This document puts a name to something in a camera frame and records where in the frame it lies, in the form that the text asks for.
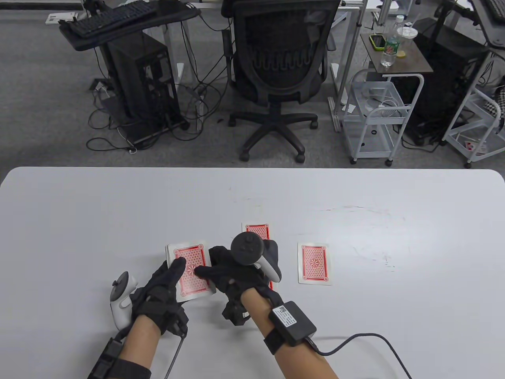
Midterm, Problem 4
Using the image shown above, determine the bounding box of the thick black cable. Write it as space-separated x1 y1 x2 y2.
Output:
310 334 413 379

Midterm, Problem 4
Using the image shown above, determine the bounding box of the clear plastic cup with lid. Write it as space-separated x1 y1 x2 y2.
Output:
396 24 419 48

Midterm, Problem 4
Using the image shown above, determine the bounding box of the black hanging power brick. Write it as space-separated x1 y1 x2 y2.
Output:
221 28 234 85

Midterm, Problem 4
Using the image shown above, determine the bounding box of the white charger cable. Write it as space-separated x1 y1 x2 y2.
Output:
365 88 409 118

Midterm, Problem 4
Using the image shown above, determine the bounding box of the black keyboard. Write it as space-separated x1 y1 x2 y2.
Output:
64 0 158 38
483 0 505 22

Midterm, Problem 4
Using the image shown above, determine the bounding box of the clear bottle green label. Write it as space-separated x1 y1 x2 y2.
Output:
380 15 406 68

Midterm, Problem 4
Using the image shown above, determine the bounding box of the person's left hand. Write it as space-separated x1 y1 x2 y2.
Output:
130 257 188 335

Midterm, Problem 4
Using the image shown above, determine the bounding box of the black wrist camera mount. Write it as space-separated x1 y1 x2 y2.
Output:
168 310 189 338
222 290 251 326

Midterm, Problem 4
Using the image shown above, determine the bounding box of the person's right forearm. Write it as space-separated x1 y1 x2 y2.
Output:
241 286 340 379

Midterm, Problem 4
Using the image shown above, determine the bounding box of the red and white card packet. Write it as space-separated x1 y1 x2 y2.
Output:
462 139 489 156

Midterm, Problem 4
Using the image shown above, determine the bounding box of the person's left forearm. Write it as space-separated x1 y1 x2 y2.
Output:
89 316 163 379

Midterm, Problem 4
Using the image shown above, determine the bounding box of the thin black cable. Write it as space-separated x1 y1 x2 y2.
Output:
164 335 186 379

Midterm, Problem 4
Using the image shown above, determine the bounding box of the white rolling wire cart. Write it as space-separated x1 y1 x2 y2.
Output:
341 69 415 166
442 51 505 168

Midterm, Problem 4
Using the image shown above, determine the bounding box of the white desk leg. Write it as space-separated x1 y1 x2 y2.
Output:
163 22 186 85
328 0 369 133

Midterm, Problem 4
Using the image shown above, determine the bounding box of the black strapped wrist sensor box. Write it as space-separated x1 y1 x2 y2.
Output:
263 301 317 355
88 336 127 379

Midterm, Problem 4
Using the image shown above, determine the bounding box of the person's right hand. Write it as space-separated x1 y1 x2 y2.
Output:
195 239 282 304

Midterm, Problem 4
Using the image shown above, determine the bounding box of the black white checkered cloth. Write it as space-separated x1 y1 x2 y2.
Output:
483 85 505 119

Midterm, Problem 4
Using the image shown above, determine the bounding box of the white and black VR controller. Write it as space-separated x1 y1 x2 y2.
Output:
110 271 138 330
231 232 282 283

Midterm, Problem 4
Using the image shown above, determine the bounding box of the black mesh office chair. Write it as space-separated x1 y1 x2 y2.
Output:
221 0 343 163

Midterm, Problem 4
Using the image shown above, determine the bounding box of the black computer tower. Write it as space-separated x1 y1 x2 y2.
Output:
395 18 494 146
103 31 189 144

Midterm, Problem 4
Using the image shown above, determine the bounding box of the deck of red playing cards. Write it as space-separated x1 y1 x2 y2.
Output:
165 242 217 304

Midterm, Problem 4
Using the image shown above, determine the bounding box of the brown side table white frame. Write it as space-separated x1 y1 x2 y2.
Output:
360 28 434 148

